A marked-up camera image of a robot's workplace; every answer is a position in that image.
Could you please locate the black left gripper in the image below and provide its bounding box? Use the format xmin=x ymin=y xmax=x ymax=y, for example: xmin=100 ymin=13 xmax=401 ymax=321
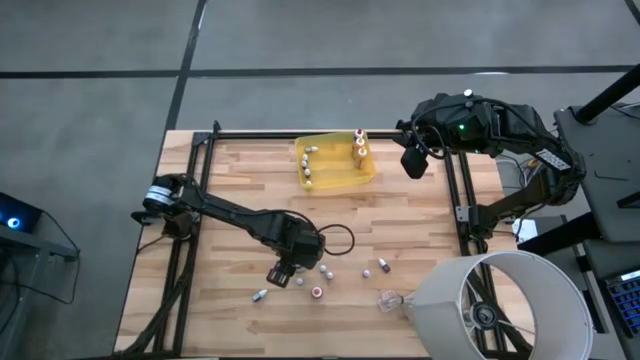
xmin=266 ymin=219 xmax=326 ymax=290

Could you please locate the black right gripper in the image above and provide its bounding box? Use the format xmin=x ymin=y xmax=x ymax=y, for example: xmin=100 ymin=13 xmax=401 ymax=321
xmin=394 ymin=92 xmax=494 ymax=180

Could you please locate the yellow translucent plastic tray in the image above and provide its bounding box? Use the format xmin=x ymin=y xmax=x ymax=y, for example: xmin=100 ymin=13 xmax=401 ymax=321
xmin=294 ymin=130 xmax=377 ymax=192

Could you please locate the white paper label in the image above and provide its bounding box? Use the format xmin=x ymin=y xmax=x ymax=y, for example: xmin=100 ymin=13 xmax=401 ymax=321
xmin=512 ymin=218 xmax=539 ymax=244

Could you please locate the dark grey desk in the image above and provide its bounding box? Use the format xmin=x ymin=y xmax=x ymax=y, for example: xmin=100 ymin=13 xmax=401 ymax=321
xmin=552 ymin=102 xmax=640 ymax=244

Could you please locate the black stand bar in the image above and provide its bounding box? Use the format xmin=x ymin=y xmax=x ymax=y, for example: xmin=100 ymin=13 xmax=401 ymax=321
xmin=517 ymin=212 xmax=601 ymax=256

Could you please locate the black pole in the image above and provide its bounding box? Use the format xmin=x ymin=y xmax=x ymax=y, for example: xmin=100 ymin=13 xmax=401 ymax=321
xmin=573 ymin=63 xmax=640 ymax=125

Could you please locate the white lamp shade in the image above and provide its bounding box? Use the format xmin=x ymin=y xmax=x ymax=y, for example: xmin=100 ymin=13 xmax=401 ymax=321
xmin=403 ymin=249 xmax=595 ymax=360

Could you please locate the keyboard with lit keys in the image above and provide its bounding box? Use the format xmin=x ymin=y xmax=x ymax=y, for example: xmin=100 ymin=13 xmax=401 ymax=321
xmin=602 ymin=269 xmax=640 ymax=341

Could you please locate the grey metal stand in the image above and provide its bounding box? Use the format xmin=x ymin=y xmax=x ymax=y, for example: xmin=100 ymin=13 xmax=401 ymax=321
xmin=0 ymin=222 xmax=81 ymax=360

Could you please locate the blue-lit computer tower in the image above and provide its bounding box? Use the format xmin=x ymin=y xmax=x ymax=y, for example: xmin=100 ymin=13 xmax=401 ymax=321
xmin=0 ymin=192 xmax=41 ymax=236

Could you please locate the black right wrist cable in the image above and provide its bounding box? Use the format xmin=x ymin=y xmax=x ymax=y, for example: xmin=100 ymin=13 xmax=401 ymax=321
xmin=412 ymin=102 xmax=451 ymax=161

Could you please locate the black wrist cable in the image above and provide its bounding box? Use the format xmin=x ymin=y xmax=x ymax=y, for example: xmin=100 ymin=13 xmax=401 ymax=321
xmin=279 ymin=209 xmax=356 ymax=257
xmin=412 ymin=102 xmax=451 ymax=161

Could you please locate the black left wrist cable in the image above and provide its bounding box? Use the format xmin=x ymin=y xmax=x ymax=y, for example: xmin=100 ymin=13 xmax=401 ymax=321
xmin=279 ymin=209 xmax=356 ymax=257

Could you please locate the black aluminium table frame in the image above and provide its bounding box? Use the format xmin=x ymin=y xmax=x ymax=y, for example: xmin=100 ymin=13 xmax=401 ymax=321
xmin=113 ymin=119 xmax=531 ymax=360

